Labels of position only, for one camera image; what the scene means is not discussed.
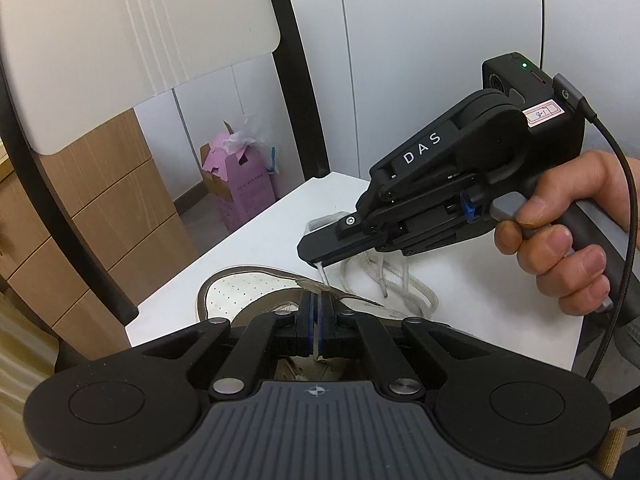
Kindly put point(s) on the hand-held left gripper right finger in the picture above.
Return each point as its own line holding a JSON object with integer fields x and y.
{"x": 326, "y": 330}

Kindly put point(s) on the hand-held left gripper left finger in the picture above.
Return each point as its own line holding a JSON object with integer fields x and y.
{"x": 304, "y": 330}

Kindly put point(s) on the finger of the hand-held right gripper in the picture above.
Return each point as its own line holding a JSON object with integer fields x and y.
{"x": 335, "y": 240}

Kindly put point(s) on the white and brown shoe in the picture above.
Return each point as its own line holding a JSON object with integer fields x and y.
{"x": 235, "y": 295}

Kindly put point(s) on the white shoelace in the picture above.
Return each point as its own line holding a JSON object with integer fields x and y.
{"x": 417, "y": 287}

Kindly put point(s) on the person's right hand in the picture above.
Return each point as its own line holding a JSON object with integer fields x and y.
{"x": 595, "y": 175}

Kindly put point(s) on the pink cardboard box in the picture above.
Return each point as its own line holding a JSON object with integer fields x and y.
{"x": 245, "y": 190}

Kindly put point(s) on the wooden nightstand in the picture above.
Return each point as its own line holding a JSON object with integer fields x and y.
{"x": 100, "y": 185}

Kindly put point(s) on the cream bed skirt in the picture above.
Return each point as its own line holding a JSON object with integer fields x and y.
{"x": 17, "y": 360}

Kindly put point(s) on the white chair with black frame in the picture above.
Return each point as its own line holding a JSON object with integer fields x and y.
{"x": 125, "y": 20}

